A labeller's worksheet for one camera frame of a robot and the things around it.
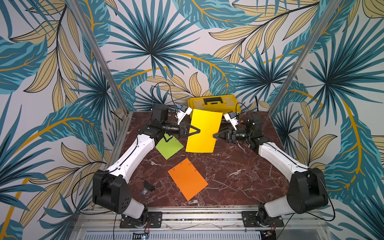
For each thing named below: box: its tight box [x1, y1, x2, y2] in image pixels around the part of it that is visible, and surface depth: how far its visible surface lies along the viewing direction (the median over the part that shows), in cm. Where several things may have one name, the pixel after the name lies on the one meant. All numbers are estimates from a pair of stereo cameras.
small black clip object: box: [141, 180, 156, 196], surface depth 84 cm
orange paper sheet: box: [167, 158, 209, 202], surface depth 90 cm
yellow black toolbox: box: [187, 94, 242, 120], surface depth 105 cm
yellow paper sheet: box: [185, 108, 223, 153], surface depth 70 cm
